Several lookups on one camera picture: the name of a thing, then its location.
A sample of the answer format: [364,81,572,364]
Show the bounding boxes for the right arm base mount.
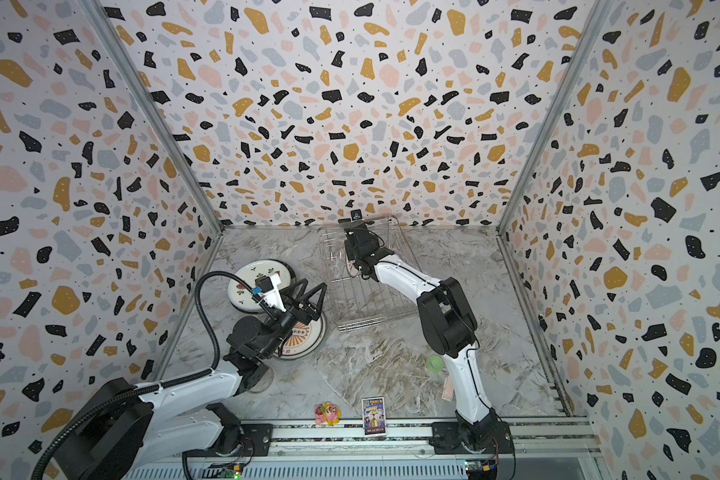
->
[429,420,515,455]

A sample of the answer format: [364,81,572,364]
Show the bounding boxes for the black corrugated cable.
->
[29,271,262,480]

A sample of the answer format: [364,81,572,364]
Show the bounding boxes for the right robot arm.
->
[343,220,515,454]

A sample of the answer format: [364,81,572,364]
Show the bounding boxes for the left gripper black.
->
[257,279,322,362]

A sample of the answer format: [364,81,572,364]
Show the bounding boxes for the metal wire dish rack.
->
[317,217,433,334]

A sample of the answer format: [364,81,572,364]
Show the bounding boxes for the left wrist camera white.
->
[253,272,285,312]

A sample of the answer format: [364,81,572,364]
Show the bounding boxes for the pink yellow toy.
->
[314,402,342,426]

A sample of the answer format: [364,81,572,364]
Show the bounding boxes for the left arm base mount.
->
[187,423,274,461]

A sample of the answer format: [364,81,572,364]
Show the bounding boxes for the pink eraser block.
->
[442,377,454,401]

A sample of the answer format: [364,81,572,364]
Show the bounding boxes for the purple card box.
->
[361,397,387,437]

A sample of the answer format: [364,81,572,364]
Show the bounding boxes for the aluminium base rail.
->
[126,417,610,479]

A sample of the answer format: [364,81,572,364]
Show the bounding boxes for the fruit pattern blue-rim plate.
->
[227,259,295,314]

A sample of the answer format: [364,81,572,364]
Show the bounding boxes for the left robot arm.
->
[31,273,327,479]

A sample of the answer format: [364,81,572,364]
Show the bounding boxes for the green plastic lid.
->
[425,355,445,375]

